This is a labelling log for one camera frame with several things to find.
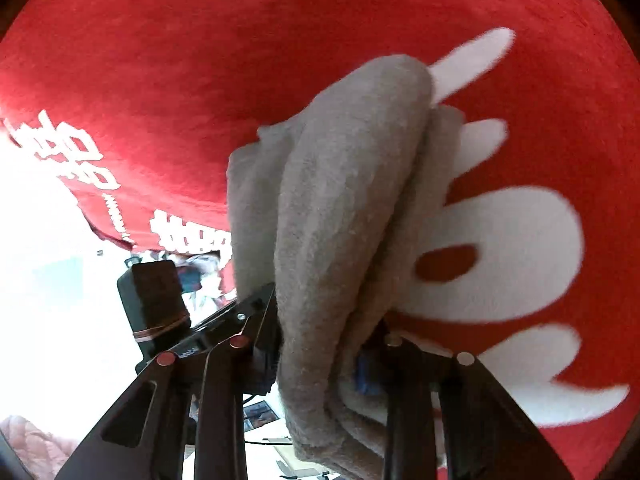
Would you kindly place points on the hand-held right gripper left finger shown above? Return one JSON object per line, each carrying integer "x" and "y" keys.
{"x": 260, "y": 360}

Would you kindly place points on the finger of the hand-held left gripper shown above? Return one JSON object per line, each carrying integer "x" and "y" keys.
{"x": 230, "y": 316}

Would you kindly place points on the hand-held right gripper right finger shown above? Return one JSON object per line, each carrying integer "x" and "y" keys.
{"x": 365, "y": 376}

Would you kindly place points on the grey fleece garment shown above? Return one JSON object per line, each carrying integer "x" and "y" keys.
{"x": 340, "y": 210}

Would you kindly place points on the colourful crumpled cloth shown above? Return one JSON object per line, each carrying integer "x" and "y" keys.
{"x": 198, "y": 274}

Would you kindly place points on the printed photo card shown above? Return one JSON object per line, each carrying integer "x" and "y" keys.
{"x": 260, "y": 414}

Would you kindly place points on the cardboard piece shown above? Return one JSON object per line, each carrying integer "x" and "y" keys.
{"x": 297, "y": 462}

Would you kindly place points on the pink quilted cloth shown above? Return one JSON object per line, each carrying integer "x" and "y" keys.
{"x": 27, "y": 437}

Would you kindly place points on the red printed blanket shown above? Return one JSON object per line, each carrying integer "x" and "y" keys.
{"x": 200, "y": 85}

